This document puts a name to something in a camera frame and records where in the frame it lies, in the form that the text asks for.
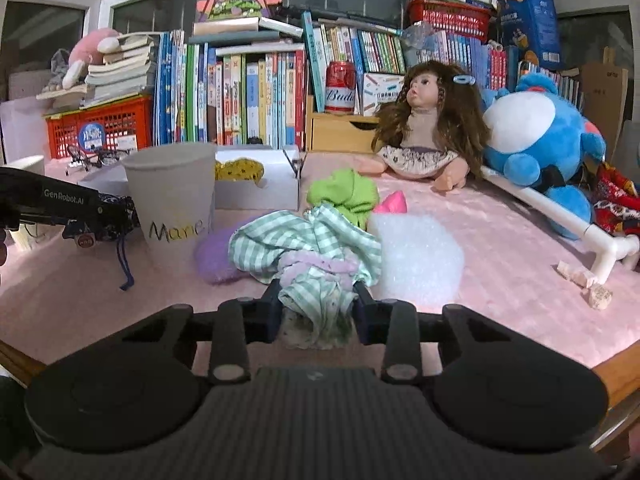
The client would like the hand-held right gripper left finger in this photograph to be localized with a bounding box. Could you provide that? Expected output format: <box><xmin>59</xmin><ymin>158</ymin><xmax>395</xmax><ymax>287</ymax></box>
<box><xmin>122</xmin><ymin>280</ymin><xmax>283</xmax><ymax>385</ymax></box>

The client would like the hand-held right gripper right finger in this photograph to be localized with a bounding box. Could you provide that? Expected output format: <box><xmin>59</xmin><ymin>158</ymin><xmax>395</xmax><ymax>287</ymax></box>
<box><xmin>352</xmin><ymin>282</ymin><xmax>516</xmax><ymax>385</ymax></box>

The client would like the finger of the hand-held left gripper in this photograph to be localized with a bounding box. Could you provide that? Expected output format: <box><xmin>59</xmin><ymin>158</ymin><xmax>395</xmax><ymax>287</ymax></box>
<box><xmin>62</xmin><ymin>217</ymin><xmax>132</xmax><ymax>250</ymax></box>

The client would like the dark floral drawstring pouch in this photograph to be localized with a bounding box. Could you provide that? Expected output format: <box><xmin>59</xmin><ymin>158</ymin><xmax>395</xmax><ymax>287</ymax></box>
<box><xmin>97</xmin><ymin>194</ymin><xmax>142</xmax><ymax>292</ymax></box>

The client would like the green checked cloth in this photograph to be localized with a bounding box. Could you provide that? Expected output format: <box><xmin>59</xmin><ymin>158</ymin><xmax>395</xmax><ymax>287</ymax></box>
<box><xmin>229</xmin><ymin>204</ymin><xmax>384</xmax><ymax>352</ymax></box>

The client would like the purple fluffy cloth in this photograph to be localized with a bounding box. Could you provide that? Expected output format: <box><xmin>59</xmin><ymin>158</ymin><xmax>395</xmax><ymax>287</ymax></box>
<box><xmin>194</xmin><ymin>232</ymin><xmax>247</xmax><ymax>286</ymax></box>

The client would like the white cardboard box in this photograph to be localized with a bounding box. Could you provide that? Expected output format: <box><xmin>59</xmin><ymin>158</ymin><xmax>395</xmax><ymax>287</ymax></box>
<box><xmin>77</xmin><ymin>144</ymin><xmax>307</xmax><ymax>212</ymax></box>

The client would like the pink soft item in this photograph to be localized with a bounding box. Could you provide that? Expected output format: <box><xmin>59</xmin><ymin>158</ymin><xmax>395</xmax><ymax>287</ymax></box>
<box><xmin>372</xmin><ymin>190</ymin><xmax>407</xmax><ymax>215</ymax></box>

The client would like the miniature metal bicycle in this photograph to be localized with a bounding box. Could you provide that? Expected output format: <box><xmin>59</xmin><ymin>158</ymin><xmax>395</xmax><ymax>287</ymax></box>
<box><xmin>65</xmin><ymin>142</ymin><xmax>123</xmax><ymax>177</ymax></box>

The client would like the red plastic crate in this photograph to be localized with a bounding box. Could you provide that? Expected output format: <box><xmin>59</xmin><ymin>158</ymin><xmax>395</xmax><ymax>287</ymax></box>
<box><xmin>44</xmin><ymin>95</ymin><xmax>154</xmax><ymax>160</ymax></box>

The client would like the grey paper cup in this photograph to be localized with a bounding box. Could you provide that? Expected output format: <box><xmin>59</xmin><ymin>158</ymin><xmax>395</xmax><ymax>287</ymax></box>
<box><xmin>122</xmin><ymin>142</ymin><xmax>217</xmax><ymax>262</ymax></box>

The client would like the bright green cloth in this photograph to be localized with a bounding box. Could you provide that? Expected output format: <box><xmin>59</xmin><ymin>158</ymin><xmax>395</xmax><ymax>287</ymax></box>
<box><xmin>306</xmin><ymin>169</ymin><xmax>379</xmax><ymax>227</ymax></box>

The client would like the yellow sequin cloth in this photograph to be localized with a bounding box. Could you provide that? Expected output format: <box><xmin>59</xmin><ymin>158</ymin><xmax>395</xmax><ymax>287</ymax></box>
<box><xmin>215</xmin><ymin>157</ymin><xmax>264</xmax><ymax>182</ymax></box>

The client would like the black binder clip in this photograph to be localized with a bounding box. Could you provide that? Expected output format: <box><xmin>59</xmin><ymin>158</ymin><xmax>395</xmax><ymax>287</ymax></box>
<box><xmin>281</xmin><ymin>146</ymin><xmax>307</xmax><ymax>182</ymax></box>

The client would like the stack of worn books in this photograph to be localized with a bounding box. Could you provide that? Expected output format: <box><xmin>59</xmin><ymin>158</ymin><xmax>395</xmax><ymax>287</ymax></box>
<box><xmin>82</xmin><ymin>32</ymin><xmax>160</xmax><ymax>109</ymax></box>

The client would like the pink plush toy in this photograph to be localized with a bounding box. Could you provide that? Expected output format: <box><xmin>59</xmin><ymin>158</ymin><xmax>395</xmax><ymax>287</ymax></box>
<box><xmin>62</xmin><ymin>28</ymin><xmax>125</xmax><ymax>87</ymax></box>

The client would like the wooden drawer box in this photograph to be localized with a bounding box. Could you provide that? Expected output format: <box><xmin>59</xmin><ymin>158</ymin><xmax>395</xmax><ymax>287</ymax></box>
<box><xmin>306</xmin><ymin>95</ymin><xmax>385</xmax><ymax>155</ymax></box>

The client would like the long-haired doll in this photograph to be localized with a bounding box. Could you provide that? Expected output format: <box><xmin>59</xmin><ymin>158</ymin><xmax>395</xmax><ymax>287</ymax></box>
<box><xmin>372</xmin><ymin>60</ymin><xmax>493</xmax><ymax>192</ymax></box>

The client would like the small beige block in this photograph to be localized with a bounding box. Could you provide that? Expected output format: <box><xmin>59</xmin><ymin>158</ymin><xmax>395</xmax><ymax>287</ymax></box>
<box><xmin>587</xmin><ymin>284</ymin><xmax>614</xmax><ymax>311</ymax></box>
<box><xmin>557</xmin><ymin>260</ymin><xmax>597</xmax><ymax>287</ymax></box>

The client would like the white printed pencil box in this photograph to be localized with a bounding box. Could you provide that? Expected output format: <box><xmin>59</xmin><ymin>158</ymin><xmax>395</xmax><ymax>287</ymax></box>
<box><xmin>362</xmin><ymin>72</ymin><xmax>407</xmax><ymax>117</ymax></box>

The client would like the red beer can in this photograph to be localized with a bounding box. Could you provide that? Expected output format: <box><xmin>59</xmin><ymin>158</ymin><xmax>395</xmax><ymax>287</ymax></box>
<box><xmin>324</xmin><ymin>60</ymin><xmax>357</xmax><ymax>115</ymax></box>

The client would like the grey flat book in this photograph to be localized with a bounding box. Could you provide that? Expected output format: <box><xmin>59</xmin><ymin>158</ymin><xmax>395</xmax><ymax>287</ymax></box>
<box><xmin>189</xmin><ymin>30</ymin><xmax>282</xmax><ymax>47</ymax></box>

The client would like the blue plush toy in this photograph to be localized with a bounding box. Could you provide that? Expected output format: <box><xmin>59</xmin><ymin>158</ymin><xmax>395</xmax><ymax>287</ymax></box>
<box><xmin>481</xmin><ymin>72</ymin><xmax>608</xmax><ymax>241</ymax></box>

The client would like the row of thin paperback books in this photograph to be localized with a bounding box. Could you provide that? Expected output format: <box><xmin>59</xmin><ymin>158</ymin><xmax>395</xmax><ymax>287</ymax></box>
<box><xmin>301</xmin><ymin>10</ymin><xmax>586</xmax><ymax>111</ymax></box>

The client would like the white flat book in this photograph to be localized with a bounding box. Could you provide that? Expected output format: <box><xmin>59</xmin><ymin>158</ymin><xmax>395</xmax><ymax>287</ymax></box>
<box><xmin>197</xmin><ymin>16</ymin><xmax>305</xmax><ymax>39</ymax></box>

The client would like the red printed cloth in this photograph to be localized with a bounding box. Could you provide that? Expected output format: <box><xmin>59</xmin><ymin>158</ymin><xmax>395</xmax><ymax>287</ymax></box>
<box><xmin>592</xmin><ymin>162</ymin><xmax>640</xmax><ymax>237</ymax></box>

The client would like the red plastic basket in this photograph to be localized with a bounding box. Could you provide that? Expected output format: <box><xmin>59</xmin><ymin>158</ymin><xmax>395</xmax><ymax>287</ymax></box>
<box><xmin>406</xmin><ymin>0</ymin><xmax>494</xmax><ymax>43</ymax></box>

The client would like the brown cardboard piece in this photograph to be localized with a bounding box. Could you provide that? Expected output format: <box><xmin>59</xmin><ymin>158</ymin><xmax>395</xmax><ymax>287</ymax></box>
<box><xmin>581</xmin><ymin>47</ymin><xmax>629</xmax><ymax>165</ymax></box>

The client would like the blue printed carton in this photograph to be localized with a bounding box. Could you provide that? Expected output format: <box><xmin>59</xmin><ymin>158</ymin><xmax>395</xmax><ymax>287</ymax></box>
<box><xmin>495</xmin><ymin>0</ymin><xmax>564</xmax><ymax>72</ymax></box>

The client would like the white pipe frame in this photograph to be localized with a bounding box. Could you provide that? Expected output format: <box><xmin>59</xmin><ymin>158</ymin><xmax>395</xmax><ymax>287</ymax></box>
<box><xmin>480</xmin><ymin>164</ymin><xmax>640</xmax><ymax>286</ymax></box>

